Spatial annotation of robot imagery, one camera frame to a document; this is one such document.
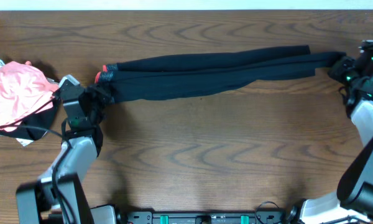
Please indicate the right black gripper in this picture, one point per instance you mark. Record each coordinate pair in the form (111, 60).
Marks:
(343, 63)

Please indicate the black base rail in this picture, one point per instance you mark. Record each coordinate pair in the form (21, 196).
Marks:
(110, 214)

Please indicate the pink crumpled garment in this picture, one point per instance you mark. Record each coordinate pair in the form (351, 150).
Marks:
(24, 89)

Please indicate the black folded garment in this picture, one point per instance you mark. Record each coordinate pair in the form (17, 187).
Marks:
(43, 119)

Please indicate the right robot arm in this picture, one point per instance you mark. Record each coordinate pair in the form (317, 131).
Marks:
(352, 202)

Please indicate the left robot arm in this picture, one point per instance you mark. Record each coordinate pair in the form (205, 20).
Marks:
(58, 196)

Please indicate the black leggings red waistband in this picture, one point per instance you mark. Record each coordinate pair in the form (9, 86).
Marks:
(191, 75)

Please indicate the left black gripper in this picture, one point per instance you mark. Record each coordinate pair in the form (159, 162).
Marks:
(94, 91)

